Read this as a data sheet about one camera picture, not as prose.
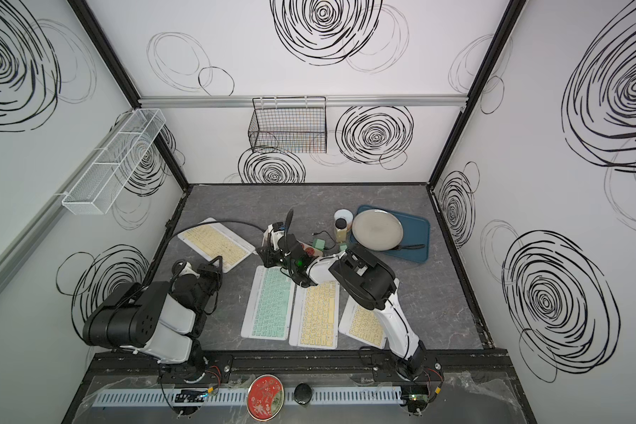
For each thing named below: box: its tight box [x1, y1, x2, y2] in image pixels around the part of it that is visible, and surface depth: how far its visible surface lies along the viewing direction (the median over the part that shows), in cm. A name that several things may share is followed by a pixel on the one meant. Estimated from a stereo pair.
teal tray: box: [349, 204, 431, 264], surface depth 104 cm
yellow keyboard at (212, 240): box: [177, 217, 257, 274], surface depth 95 cm
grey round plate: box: [351, 208, 404, 252], surface depth 107 cm
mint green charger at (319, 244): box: [312, 237, 326, 252], surface depth 101 cm
